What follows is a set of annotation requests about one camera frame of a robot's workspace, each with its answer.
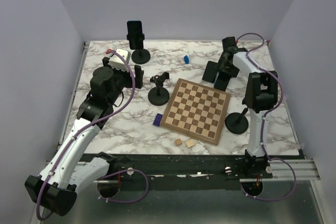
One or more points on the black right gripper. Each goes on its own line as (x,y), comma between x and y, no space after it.
(233,72)

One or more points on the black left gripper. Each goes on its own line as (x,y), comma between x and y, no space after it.
(127,75)

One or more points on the blue phone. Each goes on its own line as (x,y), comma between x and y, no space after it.
(222,81)

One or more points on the silver black smartphone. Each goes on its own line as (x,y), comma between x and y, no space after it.
(210,72)

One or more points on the black back phone stand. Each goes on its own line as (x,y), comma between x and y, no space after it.
(140,56)

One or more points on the black phone stand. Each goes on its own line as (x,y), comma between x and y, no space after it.
(140,56)
(237,123)
(159,95)

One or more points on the black phone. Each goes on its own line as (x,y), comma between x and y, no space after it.
(135,34)

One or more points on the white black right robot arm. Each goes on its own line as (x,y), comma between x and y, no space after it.
(261,95)

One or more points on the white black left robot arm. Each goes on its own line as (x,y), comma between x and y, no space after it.
(57,186)

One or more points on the blue chess piece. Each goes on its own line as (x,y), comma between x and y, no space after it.
(186,59)

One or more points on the dark blue rectangular block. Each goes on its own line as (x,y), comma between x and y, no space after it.
(157,119)

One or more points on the wooden chessboard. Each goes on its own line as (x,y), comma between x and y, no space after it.
(197,111)

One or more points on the brown wooden cube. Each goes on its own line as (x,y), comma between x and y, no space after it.
(178,142)

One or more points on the light wooden cube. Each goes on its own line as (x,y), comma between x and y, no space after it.
(190,143)

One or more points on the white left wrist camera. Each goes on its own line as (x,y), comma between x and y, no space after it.
(116,63)

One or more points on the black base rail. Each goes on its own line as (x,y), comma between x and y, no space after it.
(180,172)

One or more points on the aluminium extrusion rail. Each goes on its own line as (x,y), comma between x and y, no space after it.
(305,169)

